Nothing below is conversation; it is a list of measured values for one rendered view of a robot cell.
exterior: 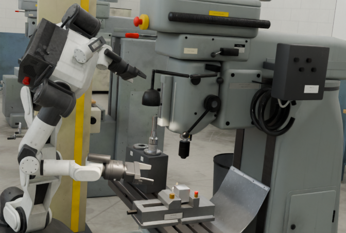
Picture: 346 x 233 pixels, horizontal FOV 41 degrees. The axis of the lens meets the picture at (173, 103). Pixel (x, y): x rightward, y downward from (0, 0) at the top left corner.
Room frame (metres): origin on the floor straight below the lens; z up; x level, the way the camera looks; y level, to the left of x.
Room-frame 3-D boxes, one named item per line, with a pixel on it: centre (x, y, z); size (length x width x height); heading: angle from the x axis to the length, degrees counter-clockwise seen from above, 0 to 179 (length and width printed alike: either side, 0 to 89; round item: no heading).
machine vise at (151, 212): (1.95, -0.04, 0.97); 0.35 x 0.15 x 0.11; 114
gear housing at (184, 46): (1.98, -0.10, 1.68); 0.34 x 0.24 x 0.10; 117
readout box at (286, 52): (1.80, -0.48, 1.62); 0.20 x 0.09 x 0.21; 117
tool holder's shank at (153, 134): (2.28, 0.08, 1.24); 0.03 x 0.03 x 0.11
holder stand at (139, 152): (2.32, 0.11, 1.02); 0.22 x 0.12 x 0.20; 37
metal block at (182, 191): (1.96, -0.07, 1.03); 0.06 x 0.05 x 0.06; 24
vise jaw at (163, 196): (1.94, -0.02, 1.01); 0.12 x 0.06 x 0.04; 24
